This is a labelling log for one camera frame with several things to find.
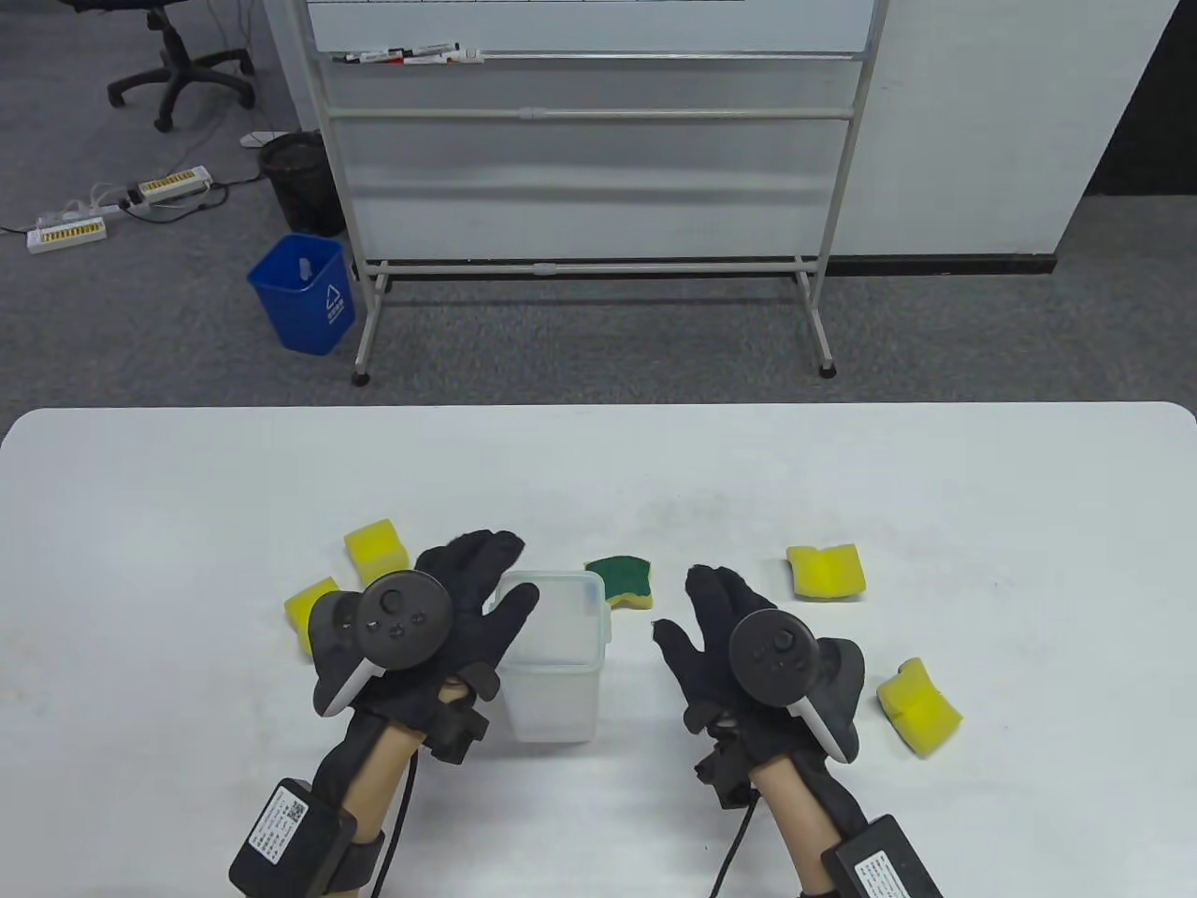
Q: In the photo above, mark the person's left forearm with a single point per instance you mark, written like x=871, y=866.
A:
x=383, y=776

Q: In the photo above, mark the black office chair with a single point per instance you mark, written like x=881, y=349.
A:
x=178, y=65

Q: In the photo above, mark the small white floor object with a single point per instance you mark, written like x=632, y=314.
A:
x=254, y=140

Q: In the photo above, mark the person's left hand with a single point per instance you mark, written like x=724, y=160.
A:
x=468, y=571

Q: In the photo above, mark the black right hand controller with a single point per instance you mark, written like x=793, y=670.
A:
x=776, y=655

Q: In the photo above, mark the person's right hand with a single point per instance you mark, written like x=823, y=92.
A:
x=711, y=608

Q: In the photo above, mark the yellow green sponge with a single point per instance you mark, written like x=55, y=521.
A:
x=828, y=571
x=622, y=575
x=374, y=547
x=304, y=608
x=921, y=711

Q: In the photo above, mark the black wrist box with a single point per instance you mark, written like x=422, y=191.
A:
x=281, y=832
x=879, y=865

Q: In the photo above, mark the white power strips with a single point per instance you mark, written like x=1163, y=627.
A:
x=225, y=192

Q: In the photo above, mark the whiteboard marker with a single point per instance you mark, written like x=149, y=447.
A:
x=435, y=48
x=374, y=56
x=465, y=58
x=421, y=61

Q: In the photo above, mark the whiteboard on metal stand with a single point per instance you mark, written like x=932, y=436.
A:
x=598, y=23

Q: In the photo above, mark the clear plastic container lid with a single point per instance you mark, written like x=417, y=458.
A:
x=552, y=622

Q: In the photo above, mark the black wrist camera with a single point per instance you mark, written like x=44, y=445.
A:
x=458, y=734
x=725, y=772

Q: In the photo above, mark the black left hand controller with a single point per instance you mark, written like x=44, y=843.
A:
x=402, y=617

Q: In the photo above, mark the white power strip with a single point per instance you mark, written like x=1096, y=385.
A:
x=65, y=234
x=173, y=183

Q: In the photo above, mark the black hand controller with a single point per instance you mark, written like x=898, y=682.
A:
x=402, y=617
x=776, y=655

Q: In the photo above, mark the black left wrist box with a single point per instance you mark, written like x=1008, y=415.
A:
x=281, y=832

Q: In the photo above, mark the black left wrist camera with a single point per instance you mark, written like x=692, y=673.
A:
x=458, y=734

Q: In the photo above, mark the clear plastic airtight container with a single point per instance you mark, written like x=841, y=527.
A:
x=552, y=702

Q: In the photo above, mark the blue plastic bin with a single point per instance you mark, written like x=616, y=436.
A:
x=299, y=309

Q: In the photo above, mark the black mesh wastebasket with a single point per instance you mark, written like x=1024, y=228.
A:
x=299, y=178

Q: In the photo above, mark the person's right forearm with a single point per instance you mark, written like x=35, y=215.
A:
x=804, y=814

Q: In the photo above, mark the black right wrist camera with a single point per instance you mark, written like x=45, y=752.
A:
x=725, y=772

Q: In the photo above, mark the black right wrist box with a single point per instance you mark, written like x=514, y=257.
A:
x=879, y=865

